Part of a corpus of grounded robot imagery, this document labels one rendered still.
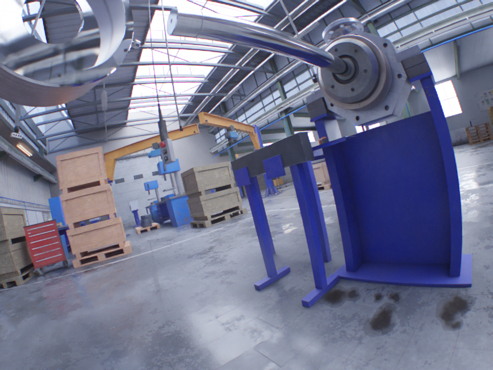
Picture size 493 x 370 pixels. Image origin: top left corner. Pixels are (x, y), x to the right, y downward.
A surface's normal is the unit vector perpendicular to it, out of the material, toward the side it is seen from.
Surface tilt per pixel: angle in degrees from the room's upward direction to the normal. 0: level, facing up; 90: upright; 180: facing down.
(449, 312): 0
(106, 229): 90
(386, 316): 0
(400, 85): 90
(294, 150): 90
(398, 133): 90
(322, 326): 0
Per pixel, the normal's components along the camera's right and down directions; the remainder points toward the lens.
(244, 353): -0.25, -0.97
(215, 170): 0.64, -0.16
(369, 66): -0.79, 0.20
